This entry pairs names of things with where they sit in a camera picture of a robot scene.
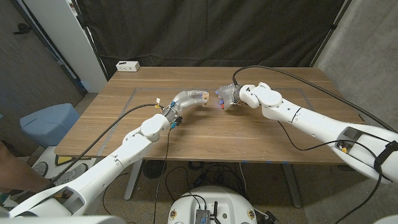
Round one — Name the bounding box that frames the black floor cable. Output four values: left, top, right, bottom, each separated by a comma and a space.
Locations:
164, 166, 190, 203

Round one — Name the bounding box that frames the grey sneaker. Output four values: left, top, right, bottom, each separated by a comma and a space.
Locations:
32, 161, 50, 178
52, 163, 88, 187

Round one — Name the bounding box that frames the white power strip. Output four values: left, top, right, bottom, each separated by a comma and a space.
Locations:
115, 60, 141, 73

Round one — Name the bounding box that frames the dark wall rail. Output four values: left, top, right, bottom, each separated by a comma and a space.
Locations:
11, 0, 88, 94

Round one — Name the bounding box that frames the large wooden board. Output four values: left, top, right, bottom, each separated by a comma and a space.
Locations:
98, 87, 351, 156

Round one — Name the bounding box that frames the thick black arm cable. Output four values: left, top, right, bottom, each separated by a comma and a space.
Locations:
232, 65, 398, 134
45, 103, 162, 189

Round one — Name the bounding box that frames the light blue stool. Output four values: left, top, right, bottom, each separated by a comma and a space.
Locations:
19, 103, 81, 149

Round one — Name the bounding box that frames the round black floor grille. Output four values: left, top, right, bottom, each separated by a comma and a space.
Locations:
142, 159, 168, 180

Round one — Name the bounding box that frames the black floor device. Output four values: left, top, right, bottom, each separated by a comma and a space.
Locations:
264, 211, 280, 224

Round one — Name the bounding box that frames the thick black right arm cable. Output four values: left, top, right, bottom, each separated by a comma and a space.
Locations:
232, 65, 398, 134

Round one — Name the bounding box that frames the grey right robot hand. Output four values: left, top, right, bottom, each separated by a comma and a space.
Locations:
215, 83, 243, 111

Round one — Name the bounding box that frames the white table leg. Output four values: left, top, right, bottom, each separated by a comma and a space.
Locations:
124, 159, 144, 201

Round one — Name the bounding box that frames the grey electronics module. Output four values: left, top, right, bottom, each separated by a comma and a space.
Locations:
195, 208, 211, 224

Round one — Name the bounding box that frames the black backdrop curtain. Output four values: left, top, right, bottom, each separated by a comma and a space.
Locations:
73, 0, 354, 78

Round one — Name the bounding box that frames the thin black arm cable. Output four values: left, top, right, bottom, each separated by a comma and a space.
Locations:
152, 128, 172, 224
276, 120, 384, 224

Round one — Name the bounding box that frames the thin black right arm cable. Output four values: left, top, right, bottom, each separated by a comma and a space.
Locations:
276, 120, 384, 224

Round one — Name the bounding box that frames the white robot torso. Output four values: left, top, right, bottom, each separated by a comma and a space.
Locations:
167, 185, 258, 224

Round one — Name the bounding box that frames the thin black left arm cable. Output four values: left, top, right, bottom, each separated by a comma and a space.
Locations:
152, 128, 172, 224

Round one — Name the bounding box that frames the white cabinet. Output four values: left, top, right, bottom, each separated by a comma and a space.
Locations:
23, 0, 108, 93

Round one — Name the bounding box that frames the black backdrop stand pole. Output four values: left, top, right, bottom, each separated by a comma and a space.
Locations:
310, 0, 354, 68
72, 0, 110, 82

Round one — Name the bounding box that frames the white floor cable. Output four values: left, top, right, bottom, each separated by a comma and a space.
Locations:
238, 161, 249, 197

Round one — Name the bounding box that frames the person's bare leg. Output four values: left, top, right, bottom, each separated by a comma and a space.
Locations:
0, 141, 52, 194

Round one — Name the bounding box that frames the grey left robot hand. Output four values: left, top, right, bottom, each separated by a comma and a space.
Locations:
162, 90, 208, 123

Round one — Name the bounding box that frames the grey table leg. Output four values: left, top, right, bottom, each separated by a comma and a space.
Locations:
281, 163, 303, 208

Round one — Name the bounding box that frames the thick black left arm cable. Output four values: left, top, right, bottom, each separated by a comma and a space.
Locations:
45, 103, 162, 189

